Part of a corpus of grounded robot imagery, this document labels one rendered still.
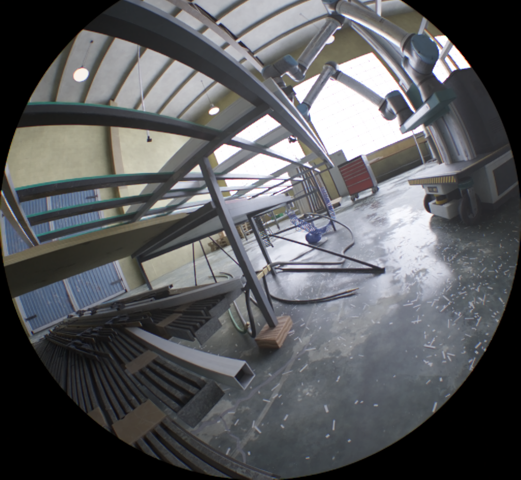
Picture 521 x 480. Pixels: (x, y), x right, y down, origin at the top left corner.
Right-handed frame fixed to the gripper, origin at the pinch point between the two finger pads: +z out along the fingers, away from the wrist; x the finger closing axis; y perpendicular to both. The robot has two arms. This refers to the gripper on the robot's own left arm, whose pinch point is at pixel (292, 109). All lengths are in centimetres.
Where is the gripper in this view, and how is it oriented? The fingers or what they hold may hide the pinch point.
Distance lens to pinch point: 104.9
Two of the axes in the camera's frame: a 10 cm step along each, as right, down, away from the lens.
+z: 3.9, 9.2, 0.0
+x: 8.1, -3.4, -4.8
